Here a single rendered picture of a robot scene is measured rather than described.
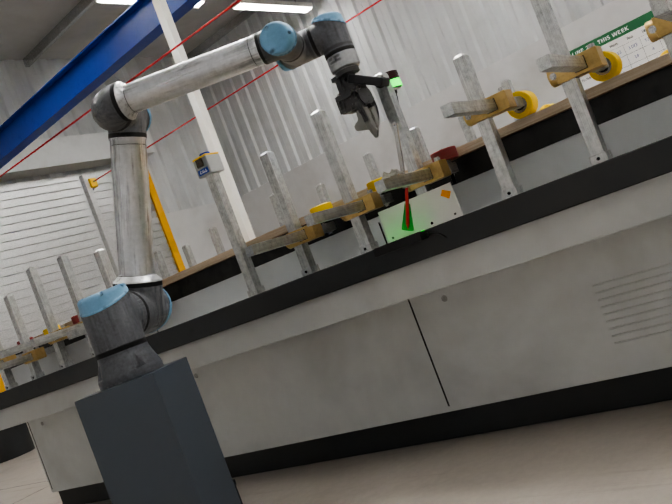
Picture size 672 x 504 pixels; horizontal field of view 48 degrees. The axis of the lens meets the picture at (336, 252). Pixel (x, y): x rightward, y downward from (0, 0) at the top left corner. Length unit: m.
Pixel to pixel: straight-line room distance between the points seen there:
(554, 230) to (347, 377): 1.05
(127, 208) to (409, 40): 8.56
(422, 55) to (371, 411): 8.17
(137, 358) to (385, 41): 9.04
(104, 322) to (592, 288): 1.40
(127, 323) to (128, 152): 0.53
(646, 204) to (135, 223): 1.44
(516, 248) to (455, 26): 8.33
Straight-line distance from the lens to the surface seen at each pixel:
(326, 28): 2.20
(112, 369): 2.20
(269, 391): 3.02
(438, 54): 10.41
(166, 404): 2.13
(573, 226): 2.05
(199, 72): 2.15
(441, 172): 2.13
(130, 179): 2.36
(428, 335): 2.53
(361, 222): 2.30
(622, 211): 2.01
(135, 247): 2.36
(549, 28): 2.02
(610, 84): 2.16
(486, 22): 10.10
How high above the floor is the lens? 0.69
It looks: 1 degrees up
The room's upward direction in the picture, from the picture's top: 21 degrees counter-clockwise
